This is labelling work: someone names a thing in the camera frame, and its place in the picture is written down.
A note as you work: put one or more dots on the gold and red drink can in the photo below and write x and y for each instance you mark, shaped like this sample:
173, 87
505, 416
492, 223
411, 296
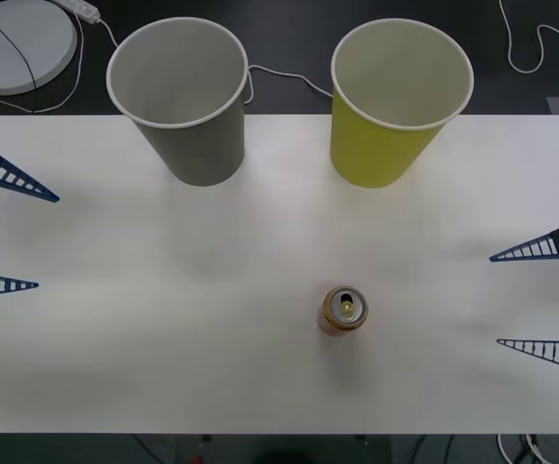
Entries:
344, 311

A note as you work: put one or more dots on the white power strip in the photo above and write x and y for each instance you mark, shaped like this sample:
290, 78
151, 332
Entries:
79, 7

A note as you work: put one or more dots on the grey plastic waste bin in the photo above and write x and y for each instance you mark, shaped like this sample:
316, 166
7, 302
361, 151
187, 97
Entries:
197, 145

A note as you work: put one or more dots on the yellow-green plastic waste bin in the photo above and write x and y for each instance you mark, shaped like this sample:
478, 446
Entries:
371, 154

